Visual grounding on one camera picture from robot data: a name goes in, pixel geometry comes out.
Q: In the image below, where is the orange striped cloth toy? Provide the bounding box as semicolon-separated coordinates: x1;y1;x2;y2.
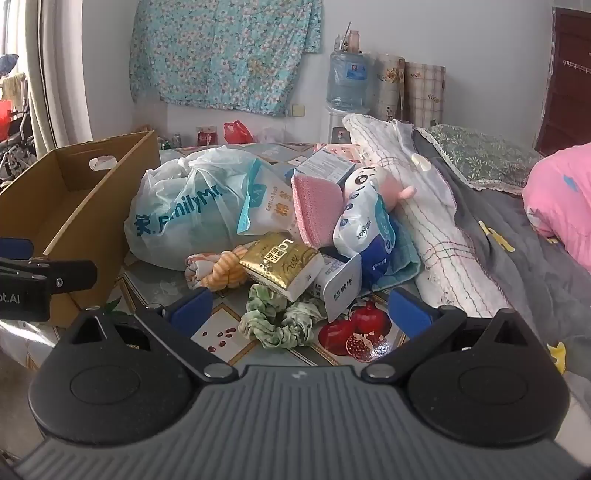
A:
184;245;250;292

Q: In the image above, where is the white towel with coloured lines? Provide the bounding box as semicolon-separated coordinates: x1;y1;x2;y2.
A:
341;113;505;320

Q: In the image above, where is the gold tissue pack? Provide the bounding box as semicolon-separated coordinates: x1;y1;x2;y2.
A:
239;232;325;302

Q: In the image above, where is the cardboard box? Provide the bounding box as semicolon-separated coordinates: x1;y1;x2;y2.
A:
0;130;162;329

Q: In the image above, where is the red plastic bag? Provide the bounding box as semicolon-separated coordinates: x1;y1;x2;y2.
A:
223;120;255;145

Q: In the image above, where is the teal checked towel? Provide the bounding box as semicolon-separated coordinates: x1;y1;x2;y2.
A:
364;220;422;292

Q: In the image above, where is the pink wet wipes pack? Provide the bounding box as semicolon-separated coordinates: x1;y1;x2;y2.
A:
313;142;366;163

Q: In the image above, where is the pink pig plush toy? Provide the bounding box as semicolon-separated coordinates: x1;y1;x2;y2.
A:
341;165;417;205

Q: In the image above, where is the blue water jug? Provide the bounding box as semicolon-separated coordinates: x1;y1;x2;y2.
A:
326;48;374;116

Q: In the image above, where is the white milk carton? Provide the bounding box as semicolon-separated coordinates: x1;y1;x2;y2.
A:
313;252;363;323

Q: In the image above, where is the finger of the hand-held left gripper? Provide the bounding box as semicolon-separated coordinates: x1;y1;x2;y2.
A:
0;259;99;293
0;237;36;262

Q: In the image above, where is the white blue tissue pack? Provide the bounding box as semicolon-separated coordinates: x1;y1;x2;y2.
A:
332;186;399;283

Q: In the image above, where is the white printed plastic bag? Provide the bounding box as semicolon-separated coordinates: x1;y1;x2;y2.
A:
123;145;259;271

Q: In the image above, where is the pink pillow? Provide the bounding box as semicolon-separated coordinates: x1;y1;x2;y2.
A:
521;143;591;274

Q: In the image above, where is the floral paper roll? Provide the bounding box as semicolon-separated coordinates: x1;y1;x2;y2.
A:
371;52;406;123

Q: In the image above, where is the white teal cotton swab bag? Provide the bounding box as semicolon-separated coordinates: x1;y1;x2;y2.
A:
236;159;302;241

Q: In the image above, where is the white water dispenser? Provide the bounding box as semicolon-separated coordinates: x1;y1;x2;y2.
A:
327;110;357;145

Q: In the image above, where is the green floral pillow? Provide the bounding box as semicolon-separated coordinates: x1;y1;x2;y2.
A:
421;124;542;193

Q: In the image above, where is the grey quilt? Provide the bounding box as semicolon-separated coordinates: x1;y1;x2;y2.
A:
410;128;591;376

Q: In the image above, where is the teal floral wall cloth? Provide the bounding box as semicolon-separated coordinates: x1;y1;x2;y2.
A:
129;0;324;117

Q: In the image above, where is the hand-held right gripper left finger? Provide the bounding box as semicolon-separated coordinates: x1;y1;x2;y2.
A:
61;287;239;384

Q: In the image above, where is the green scrunchie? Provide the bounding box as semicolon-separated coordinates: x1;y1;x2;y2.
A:
238;283;290;350
281;297;327;345

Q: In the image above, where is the small blue white box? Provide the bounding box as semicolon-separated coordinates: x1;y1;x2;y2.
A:
295;150;356;186

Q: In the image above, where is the pink sponge cloth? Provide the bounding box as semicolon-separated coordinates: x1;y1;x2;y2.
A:
290;174;345;246

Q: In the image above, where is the metal rack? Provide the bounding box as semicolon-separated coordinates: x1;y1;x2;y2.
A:
0;76;37;182

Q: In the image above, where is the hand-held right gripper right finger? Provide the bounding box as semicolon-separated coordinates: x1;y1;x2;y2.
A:
361;287;533;384

